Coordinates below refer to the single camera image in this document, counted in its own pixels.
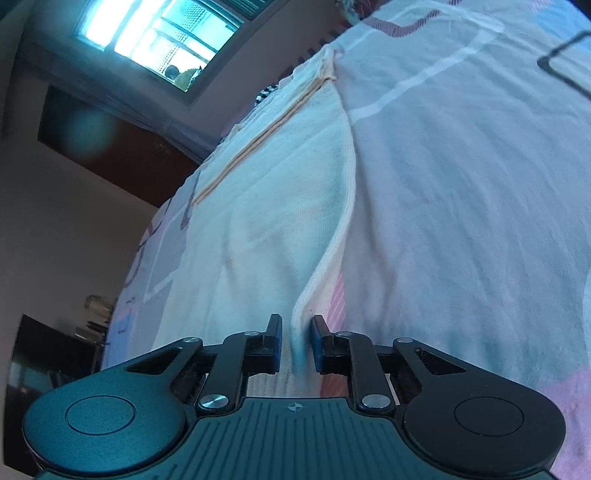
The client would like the window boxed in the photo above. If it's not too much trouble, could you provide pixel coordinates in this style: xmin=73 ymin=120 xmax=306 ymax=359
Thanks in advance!
xmin=73 ymin=0 xmax=260 ymax=94

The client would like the black white striped cloth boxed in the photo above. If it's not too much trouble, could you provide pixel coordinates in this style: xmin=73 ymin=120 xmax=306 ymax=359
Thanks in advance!
xmin=253 ymin=83 xmax=279 ymax=106

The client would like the black television screen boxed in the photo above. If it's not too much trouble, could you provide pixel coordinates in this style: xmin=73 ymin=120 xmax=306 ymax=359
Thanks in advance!
xmin=8 ymin=313 xmax=109 ymax=407

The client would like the patterned pastel bedsheet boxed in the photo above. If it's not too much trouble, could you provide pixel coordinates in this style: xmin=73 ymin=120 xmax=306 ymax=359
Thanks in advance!
xmin=99 ymin=0 xmax=591 ymax=480

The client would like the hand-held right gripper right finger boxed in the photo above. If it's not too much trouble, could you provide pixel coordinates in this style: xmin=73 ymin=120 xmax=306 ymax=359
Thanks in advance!
xmin=310 ymin=315 xmax=467 ymax=413

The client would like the striped mattress sheet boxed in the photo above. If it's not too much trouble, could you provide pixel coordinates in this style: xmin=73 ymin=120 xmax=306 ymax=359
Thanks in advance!
xmin=295 ymin=18 xmax=348 ymax=79

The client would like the white knit sweater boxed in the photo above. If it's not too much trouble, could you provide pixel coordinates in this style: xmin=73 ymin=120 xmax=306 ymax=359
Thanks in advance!
xmin=191 ymin=44 xmax=359 ymax=398

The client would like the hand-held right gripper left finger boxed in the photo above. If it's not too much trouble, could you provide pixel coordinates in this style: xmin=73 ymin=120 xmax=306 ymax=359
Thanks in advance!
xmin=127 ymin=314 xmax=283 ymax=415

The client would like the dark wooden door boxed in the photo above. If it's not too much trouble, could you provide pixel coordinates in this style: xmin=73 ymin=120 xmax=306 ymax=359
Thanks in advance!
xmin=38 ymin=85 xmax=200 ymax=209

